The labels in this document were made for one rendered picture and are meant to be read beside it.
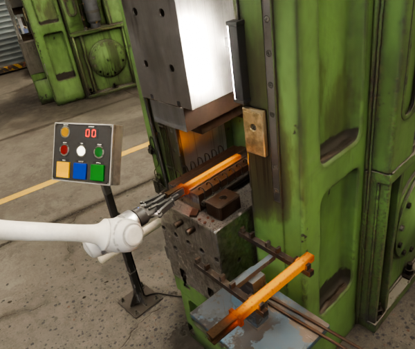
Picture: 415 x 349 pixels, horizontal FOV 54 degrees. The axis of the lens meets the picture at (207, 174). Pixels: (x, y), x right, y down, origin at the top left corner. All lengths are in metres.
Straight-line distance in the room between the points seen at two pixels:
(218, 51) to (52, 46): 5.05
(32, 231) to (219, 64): 0.83
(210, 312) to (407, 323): 1.25
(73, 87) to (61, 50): 0.53
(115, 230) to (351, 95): 0.98
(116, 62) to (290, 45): 5.33
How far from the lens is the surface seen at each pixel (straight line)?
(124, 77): 6.59
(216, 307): 1.59
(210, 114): 1.57
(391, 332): 2.46
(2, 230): 1.42
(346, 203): 1.87
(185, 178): 1.78
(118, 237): 1.31
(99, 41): 6.40
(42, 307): 2.92
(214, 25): 1.46
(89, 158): 1.99
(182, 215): 1.69
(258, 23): 1.31
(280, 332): 1.50
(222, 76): 1.51
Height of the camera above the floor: 1.88
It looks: 30 degrees down
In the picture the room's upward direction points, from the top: 9 degrees counter-clockwise
